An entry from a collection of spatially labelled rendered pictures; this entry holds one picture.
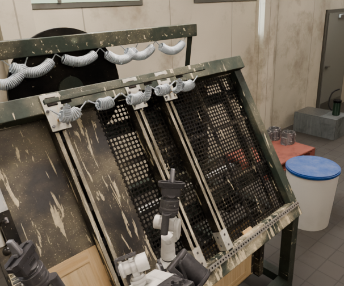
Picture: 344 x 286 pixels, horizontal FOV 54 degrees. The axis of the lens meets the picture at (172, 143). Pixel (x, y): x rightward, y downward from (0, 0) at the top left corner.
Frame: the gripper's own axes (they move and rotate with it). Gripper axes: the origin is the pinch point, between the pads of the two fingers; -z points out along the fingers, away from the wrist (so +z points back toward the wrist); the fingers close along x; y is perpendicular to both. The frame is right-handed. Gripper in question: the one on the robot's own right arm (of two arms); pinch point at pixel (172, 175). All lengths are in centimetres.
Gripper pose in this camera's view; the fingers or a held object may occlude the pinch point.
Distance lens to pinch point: 155.7
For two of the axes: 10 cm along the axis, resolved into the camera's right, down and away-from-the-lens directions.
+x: -9.8, -0.7, -1.7
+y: -1.6, -1.4, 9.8
